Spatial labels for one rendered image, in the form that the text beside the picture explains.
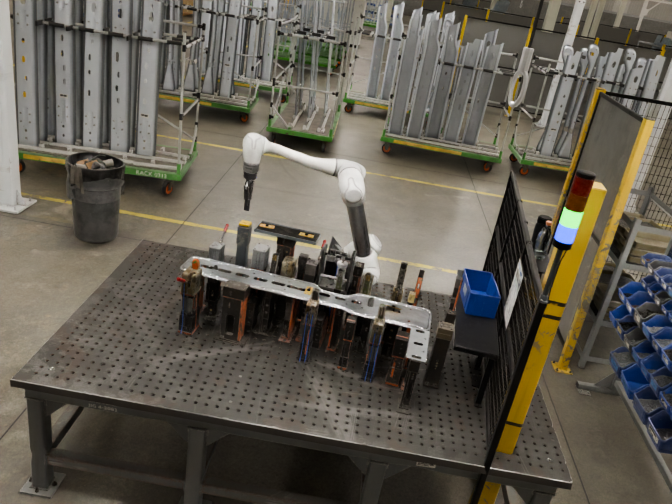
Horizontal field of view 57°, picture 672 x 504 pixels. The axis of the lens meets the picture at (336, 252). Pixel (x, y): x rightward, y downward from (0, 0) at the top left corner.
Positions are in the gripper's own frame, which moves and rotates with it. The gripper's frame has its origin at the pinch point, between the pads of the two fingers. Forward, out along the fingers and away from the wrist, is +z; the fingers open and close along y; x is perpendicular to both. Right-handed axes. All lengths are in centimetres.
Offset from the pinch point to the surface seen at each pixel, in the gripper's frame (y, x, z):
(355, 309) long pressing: 42, 76, 27
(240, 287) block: 52, 17, 24
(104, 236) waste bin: -145, -173, 121
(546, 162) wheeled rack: -683, 275, 100
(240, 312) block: 54, 19, 38
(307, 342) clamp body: 55, 56, 45
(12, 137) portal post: -176, -283, 58
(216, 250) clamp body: 21.4, -8.7, 22.4
